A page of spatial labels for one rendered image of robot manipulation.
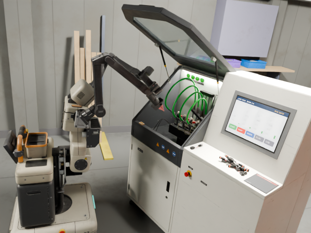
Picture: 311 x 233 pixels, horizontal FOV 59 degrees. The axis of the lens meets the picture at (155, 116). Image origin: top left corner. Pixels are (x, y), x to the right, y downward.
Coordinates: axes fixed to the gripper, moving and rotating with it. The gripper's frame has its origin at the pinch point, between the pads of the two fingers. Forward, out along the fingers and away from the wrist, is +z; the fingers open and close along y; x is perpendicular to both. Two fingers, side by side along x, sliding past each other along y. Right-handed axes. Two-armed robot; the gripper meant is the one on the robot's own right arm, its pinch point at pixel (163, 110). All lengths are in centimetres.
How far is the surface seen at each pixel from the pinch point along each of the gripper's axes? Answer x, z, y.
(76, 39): 205, -41, -5
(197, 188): -42, 45, -23
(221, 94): -17.2, 16.3, 41.4
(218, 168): -55, 29, -3
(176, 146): -14.8, 24.1, -12.6
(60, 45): 224, -47, -25
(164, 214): -13, 74, -62
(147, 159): 18, 39, -39
